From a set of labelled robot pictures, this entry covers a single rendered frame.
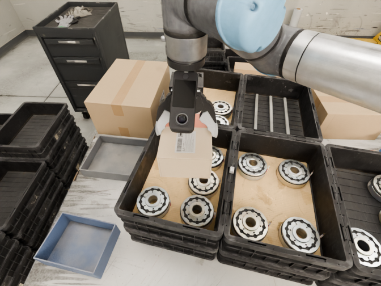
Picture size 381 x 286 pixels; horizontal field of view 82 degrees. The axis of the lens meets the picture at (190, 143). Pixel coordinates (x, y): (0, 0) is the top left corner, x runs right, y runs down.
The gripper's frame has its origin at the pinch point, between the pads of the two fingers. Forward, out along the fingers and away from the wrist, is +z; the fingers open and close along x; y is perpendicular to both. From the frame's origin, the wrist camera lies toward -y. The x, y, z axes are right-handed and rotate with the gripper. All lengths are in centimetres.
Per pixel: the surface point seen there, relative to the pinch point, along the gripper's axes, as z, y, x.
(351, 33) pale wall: 95, 327, -236
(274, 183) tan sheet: 26.7, 5.5, -30.0
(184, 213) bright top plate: 23.9, -8.4, 0.4
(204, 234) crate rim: 16.9, -16.7, -5.2
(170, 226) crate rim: 16.8, -15.1, 3.3
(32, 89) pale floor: 109, 176, 195
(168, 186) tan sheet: 26.8, 2.5, 6.6
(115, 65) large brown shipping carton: 19, 71, 42
